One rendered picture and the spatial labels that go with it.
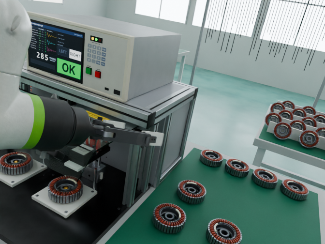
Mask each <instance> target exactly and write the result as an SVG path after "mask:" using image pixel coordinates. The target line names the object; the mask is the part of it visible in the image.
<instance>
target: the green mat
mask: <svg viewBox="0 0 325 244"><path fill-rule="evenodd" d="M201 151H202V150H200V149H197V148H193V149H192V150H191V151H190V152H189V153H188V154H187V156H186V157H185V158H184V159H183V160H182V161H181V162H180V163H179V164H178V165H177V166H176V167H175V168H174V170H173V171H172V172H171V173H170V174H169V175H168V176H167V177H166V178H165V179H164V180H163V181H162V182H161V184H160V185H159V186H158V187H157V188H156V189H155V190H154V191H153V192H152V193H151V194H150V195H149V196H148V198H147V199H146V200H145V201H144V202H143V203H142V204H141V205H140V206H139V207H138V208H137V209H136V210H135V212H134V213H133V214H132V215H131V216H130V217H129V218H128V219H127V220H126V221H125V222H124V223H123V224H122V226H121V227H120V228H119V229H118V230H117V231H116V232H115V233H114V234H113V235H112V236H111V237H110V238H109V240H108V241H107V242H106V243H105V244H211V243H210V241H208V239H207V236H206V231H207V227H208V224H209V222H210V221H211V220H213V219H217V218H219V219H225V220H227V221H230V222H232V223H233V224H235V225H236V226H237V227H238V228H239V230H240V231H241V233H242V240H241V243H240V244H321V231H320V217H319V202H318V194H317V193H315V192H312V191H309V193H308V196H307V198H306V199H305V200H297V199H293V198H290V197H288V196H287V195H285V194H284V193H283V192H282V191H281V189H280V186H281V183H282V180H280V179H278V182H277V185H276V187H274V188H266V187H262V186H260V185H258V184H257V183H255V182H254V181H253V180H252V178H251V176H252V173H253V171H254V169H251V168H250V170H249V173H248V175H247V176H245V177H238V176H234V175H232V174H230V173H229V172H227V171H226V169H225V163H226V161H227V160H226V159H223V161H222V164H221V165H220V166H218V167H212V166H210V165H209V166H208V165H206V164H204V163H203V162H202V161H201V160H200V154H201ZM184 180H192V181H196V182H199V183H200V184H202V185H203V186H204V187H205V189H206V196H205V199H204V201H203V202H201V203H198V204H191V203H189V202H188V203H187V202H184V201H183V200H181V199H180V198H179V197H178V195H177V188H178V184H179V183H180V182H181V181H184ZM162 203H164V204H165V203H169V204H170V203H171V204H174V205H177V206H179V207H180V208H181V209H182V210H183V211H184V212H185V214H186V222H185V226H184V228H183V230H181V231H179V232H177V233H165V232H162V231H161V230H159V229H158V228H156V226H155V225H154V224H153V222H152V217H153V211H154V209H155V207H156V206H158V205H160V204H162Z"/></svg>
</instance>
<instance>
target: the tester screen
mask: <svg viewBox="0 0 325 244"><path fill-rule="evenodd" d="M31 25H32V38H31V42H30V45H29V53H30V59H31V58H33V59H36V60H39V61H42V62H46V63H49V64H51V65H54V66H55V70H53V69H50V68H47V67H44V66H41V65H38V64H35V63H32V62H30V65H33V66H36V67H39V68H42V69H45V70H48V71H51V72H54V73H57V74H60V75H63V76H66V77H69V78H72V79H75V80H78V81H81V79H77V78H74V77H71V76H68V75H65V74H61V73H58V72H57V58H59V59H63V60H66V61H70V62H73V63H76V64H79V65H82V58H81V61H77V60H74V59H71V58H68V57H65V56H61V55H58V46H61V47H65V48H68V49H72V50H75V51H79V52H81V55H82V43H83V35H82V34H78V33H74V32H71V31H67V30H62V29H58V28H54V27H51V26H47V25H43V24H39V23H35V22H31ZM37 51H38V52H41V53H44V54H47V55H48V61H44V60H42V59H39V58H36V52H37Z"/></svg>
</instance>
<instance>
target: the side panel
mask: <svg viewBox="0 0 325 244"><path fill-rule="evenodd" d="M195 101H196V98H195V99H193V100H191V101H190V102H188V103H187V104H185V105H184V106H182V107H180V108H179V109H177V110H176V111H174V112H173V113H171V114H170V115H168V116H166V121H165V127H164V132H163V133H164V137H163V142H162V146H161V150H160V156H159V161H158V166H157V172H156V177H155V183H154V184H151V185H150V186H151V187H152V186H153V187H154V188H155V189H156V188H157V186H159V185H160V184H161V182H162V181H163V180H164V179H165V178H166V177H167V176H168V175H169V174H170V173H171V172H172V171H173V170H174V168H175V167H176V166H177V165H178V164H179V163H180V162H181V161H182V160H183V155H184V151H185V147H186V142H187V138H188V133H189V129H190V125H191V120H192V115H193V110H194V106H195Z"/></svg>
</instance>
